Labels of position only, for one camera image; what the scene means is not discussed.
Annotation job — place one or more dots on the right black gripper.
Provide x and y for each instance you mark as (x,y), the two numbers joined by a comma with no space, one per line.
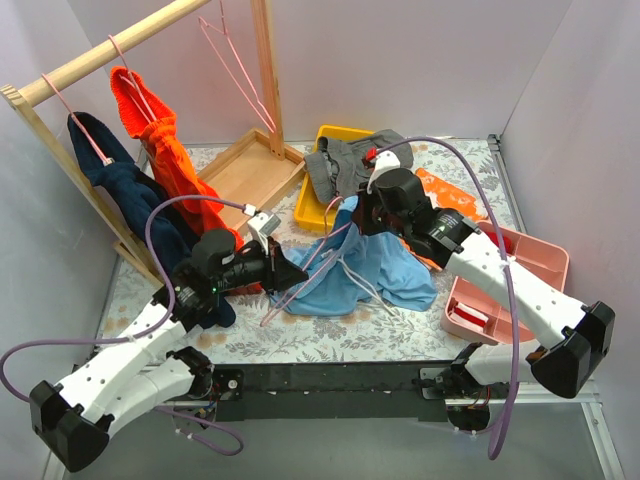
(362,216)

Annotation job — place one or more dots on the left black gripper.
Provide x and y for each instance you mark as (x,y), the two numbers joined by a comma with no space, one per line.
(273,269)

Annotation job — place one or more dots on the orange tie-dye shorts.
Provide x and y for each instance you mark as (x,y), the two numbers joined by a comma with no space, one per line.
(446,195)

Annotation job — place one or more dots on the light blue shorts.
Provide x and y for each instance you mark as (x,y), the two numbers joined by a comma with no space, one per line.
(348,268)

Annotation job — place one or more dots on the yellow plastic tray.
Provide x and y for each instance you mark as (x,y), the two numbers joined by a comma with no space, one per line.
(309,213)

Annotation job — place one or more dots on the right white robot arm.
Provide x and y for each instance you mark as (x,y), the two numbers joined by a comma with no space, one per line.
(571,338)

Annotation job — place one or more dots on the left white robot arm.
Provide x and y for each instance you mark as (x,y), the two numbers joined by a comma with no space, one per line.
(77,417)

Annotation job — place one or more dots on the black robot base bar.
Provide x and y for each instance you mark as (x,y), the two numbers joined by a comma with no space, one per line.
(431,391)

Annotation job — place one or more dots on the grey shorts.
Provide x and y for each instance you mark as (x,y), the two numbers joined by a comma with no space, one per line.
(335,168)

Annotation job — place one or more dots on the pink hanger with navy garment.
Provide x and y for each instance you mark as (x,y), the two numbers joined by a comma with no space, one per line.
(102,156)

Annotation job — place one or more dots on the pink hanger with orange garment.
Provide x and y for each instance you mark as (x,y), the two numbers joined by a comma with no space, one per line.
(141,103)

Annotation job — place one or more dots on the floral patterned table mat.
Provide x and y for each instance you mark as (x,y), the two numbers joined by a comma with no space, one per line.
(369,333)

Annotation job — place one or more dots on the red cloth front compartment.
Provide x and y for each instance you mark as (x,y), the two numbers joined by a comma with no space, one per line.
(469,316)

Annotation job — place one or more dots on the pink compartment organizer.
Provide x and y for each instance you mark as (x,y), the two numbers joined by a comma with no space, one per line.
(538,269)

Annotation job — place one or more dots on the navy blue garment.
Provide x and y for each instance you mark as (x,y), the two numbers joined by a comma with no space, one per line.
(134,192)

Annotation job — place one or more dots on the bright orange garment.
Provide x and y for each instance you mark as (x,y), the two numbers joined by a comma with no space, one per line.
(170,162)

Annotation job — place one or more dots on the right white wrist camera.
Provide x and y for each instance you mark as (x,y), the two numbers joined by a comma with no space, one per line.
(379,163)

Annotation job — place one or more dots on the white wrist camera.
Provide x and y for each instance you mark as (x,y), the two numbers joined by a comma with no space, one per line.
(379,163)
(261,224)

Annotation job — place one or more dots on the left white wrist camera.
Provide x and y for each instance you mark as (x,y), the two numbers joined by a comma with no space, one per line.
(261,224)

